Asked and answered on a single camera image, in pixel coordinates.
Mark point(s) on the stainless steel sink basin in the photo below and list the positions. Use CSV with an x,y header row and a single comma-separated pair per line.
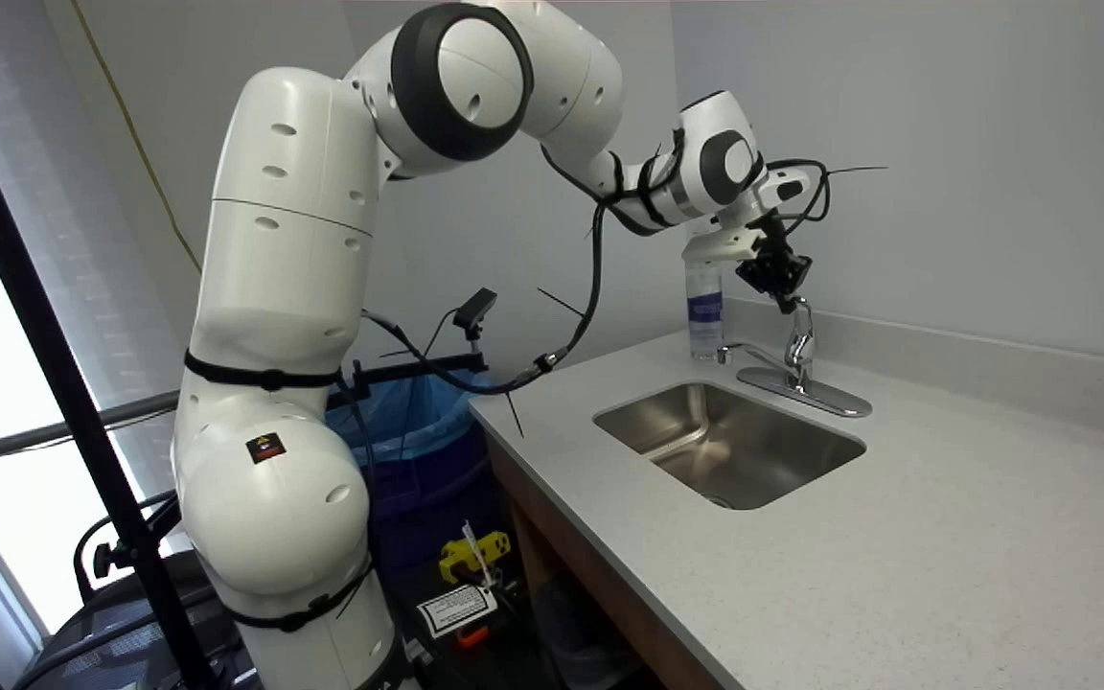
x,y
728,443

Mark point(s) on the chrome tap base plate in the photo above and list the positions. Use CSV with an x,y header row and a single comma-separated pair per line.
x,y
821,396

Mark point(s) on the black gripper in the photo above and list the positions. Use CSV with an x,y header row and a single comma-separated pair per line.
x,y
766,252

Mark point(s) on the chrome tap spout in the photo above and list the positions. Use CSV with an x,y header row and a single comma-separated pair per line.
x,y
747,354

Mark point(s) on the clear plastic water bottle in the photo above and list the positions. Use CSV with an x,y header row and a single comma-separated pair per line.
x,y
704,321

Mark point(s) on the black cart frame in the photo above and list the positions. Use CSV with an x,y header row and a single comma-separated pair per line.
x,y
93,636

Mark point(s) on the grey window rail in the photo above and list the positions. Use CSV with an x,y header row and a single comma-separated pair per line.
x,y
17,443

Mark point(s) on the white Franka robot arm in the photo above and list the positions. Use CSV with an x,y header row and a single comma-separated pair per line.
x,y
286,256

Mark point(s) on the white labelled box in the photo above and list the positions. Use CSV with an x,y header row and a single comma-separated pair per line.
x,y
458,608

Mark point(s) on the blue trash bin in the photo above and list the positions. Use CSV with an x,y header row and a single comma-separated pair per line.
x,y
417,433

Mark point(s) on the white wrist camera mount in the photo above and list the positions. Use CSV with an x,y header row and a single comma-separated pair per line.
x,y
725,248

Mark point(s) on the chrome tap lever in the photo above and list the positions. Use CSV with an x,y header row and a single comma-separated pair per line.
x,y
801,337

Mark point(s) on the wooden counter cabinet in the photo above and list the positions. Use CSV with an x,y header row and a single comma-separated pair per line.
x,y
577,576

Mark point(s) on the black stand pole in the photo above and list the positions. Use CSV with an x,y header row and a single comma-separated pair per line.
x,y
53,368

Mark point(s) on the yellow tool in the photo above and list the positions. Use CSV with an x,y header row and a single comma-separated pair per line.
x,y
467,558

